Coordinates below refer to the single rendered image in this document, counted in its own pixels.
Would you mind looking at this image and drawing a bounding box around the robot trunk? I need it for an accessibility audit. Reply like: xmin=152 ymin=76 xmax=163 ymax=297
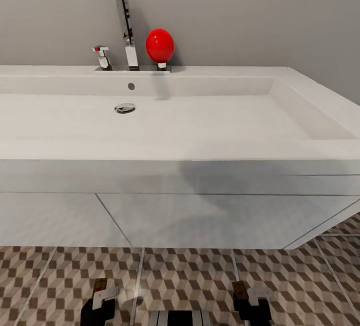
xmin=147 ymin=310 xmax=213 ymax=326

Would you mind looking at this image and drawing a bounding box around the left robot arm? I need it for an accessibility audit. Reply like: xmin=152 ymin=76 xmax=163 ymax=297
xmin=80 ymin=287 xmax=121 ymax=326

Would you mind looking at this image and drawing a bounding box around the mousetrap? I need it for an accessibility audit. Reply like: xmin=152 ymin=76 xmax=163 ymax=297
xmin=90 ymin=277 xmax=108 ymax=305
xmin=232 ymin=280 xmax=249 ymax=300

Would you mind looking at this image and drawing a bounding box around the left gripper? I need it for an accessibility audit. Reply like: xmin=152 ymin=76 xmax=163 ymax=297
xmin=80 ymin=298 xmax=115 ymax=326

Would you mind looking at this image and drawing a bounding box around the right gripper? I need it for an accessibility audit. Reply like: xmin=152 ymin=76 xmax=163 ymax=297
xmin=233 ymin=293 xmax=272 ymax=324

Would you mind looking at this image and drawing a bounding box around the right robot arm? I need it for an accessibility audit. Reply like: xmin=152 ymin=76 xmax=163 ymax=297
xmin=233 ymin=287 xmax=273 ymax=326

